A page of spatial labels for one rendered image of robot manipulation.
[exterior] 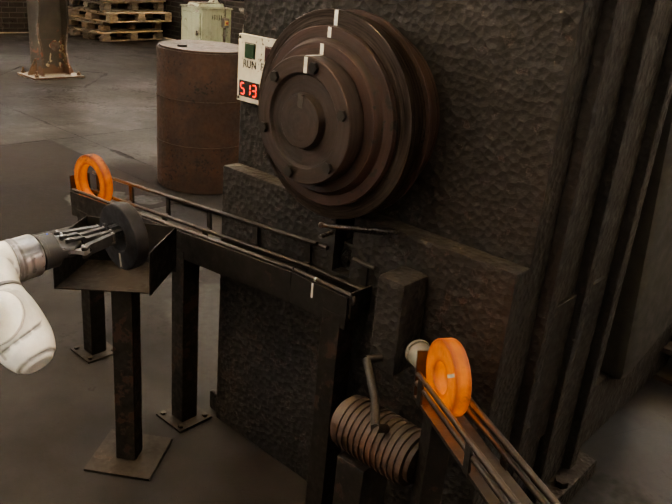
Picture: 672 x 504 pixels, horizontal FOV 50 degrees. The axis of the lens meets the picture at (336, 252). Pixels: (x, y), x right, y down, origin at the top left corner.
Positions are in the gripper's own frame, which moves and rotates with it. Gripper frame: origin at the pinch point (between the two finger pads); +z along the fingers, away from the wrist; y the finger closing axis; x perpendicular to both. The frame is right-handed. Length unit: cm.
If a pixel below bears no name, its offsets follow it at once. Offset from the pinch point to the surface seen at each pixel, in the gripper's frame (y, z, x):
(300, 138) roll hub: 27.0, 29.0, 21.9
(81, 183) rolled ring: -88, 39, -21
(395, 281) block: 51, 36, -7
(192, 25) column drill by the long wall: -649, 517, -60
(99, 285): -23.2, 5.7, -24.9
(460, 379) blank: 79, 20, -12
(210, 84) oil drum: -208, 192, -25
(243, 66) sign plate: -18, 52, 28
